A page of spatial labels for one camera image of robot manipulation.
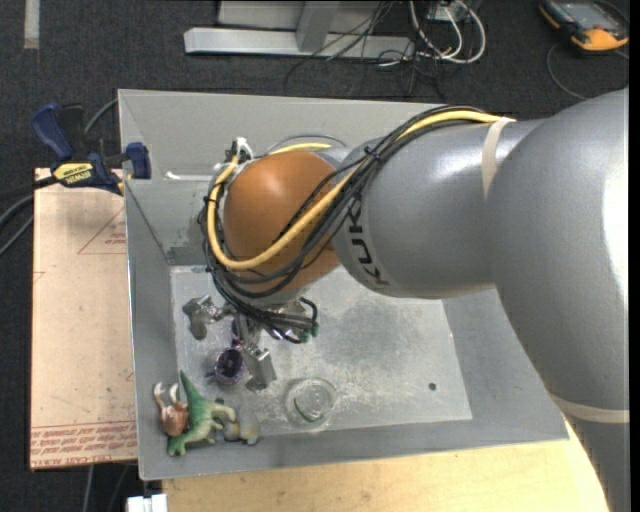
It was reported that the brown toy animal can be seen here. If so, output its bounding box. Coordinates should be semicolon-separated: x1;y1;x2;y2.
152;380;191;438

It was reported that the purple round cup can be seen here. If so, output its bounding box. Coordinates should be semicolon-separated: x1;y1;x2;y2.
213;346;247;387

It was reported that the pale grey toy animal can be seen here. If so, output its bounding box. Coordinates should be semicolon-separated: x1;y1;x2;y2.
222;404;263;447

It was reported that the green toy dinosaur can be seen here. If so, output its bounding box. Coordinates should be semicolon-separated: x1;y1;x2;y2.
166;369;237;458

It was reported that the grey metal bin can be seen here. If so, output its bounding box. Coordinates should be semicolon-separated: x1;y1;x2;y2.
117;88;571;482

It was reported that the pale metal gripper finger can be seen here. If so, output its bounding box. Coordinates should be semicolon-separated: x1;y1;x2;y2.
181;294;225;342
242;345;278;394

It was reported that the brown cardboard board red print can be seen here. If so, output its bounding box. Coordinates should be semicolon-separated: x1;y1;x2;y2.
29;167;139;472

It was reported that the clear glass cup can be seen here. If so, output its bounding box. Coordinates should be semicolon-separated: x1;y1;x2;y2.
283;377;339;429

